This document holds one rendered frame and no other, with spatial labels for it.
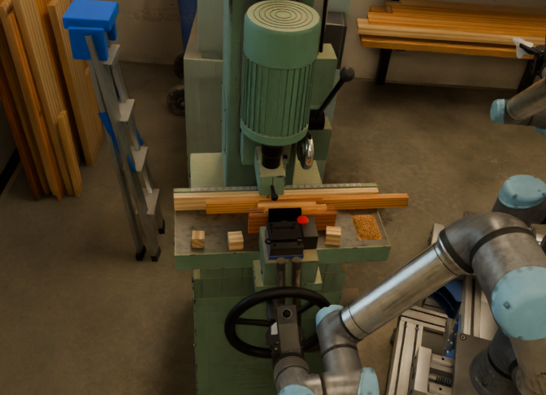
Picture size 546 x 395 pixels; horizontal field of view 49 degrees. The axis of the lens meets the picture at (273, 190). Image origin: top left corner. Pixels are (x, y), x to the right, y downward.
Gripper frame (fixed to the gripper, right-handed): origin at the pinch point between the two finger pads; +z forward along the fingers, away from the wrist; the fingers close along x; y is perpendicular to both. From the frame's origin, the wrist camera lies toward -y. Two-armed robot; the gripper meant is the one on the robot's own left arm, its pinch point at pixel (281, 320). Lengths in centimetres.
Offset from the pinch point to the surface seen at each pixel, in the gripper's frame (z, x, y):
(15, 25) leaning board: 125, -91, -82
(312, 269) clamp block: 12.2, 9.7, -7.6
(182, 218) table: 32.4, -24.0, -19.3
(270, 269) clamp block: 11.2, -1.2, -9.1
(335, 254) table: 23.6, 18.0, -6.9
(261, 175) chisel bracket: 23.4, -1.0, -31.2
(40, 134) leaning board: 147, -95, -35
